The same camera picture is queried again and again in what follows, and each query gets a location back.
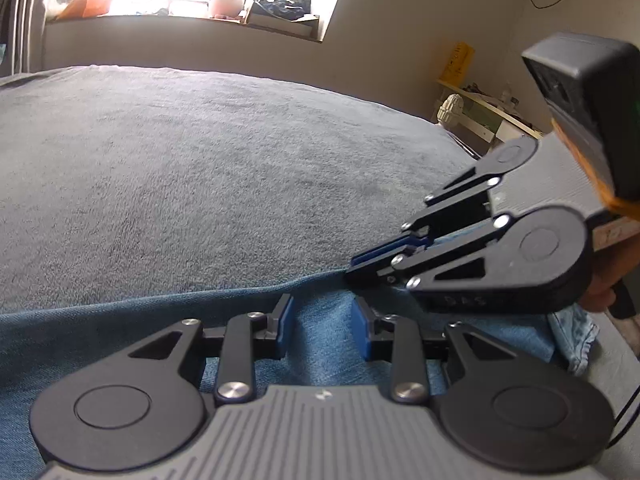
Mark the black bag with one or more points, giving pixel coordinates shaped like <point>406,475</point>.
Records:
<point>282,7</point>

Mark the cream desk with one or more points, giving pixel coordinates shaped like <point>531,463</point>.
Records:
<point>495,115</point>

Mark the blue denim jeans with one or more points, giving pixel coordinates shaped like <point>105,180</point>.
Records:
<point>320,340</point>

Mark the orange bag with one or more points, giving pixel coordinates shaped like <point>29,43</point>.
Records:
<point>87,5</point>

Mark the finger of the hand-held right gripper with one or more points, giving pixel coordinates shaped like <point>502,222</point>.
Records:
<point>370,276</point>
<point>385,254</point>

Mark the cardboard box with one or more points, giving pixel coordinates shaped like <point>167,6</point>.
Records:
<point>285,27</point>

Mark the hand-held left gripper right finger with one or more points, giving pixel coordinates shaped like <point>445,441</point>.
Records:
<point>361,327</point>

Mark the grey curtain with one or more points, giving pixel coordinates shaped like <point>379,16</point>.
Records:
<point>22,15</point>

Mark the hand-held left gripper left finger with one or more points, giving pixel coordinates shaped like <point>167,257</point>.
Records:
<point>285,325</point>

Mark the cream bedpost finial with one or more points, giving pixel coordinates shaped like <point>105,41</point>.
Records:
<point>449,110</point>

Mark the person's right hand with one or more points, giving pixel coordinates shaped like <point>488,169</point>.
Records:
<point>602,295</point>

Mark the pink pot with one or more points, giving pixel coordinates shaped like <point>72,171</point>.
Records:
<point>226,6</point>

